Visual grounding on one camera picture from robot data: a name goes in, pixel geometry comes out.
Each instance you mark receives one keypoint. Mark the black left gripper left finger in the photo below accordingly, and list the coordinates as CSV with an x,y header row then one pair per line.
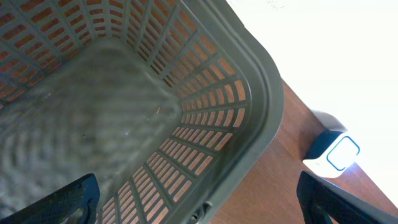
x,y
82,193

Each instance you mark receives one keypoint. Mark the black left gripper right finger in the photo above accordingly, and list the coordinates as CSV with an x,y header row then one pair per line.
x,y
323,202

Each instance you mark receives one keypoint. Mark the white barcode scanner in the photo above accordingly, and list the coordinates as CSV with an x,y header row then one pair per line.
x,y
332,151

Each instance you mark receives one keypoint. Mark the grey plastic basket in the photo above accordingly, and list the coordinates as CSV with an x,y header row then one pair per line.
x,y
166,104

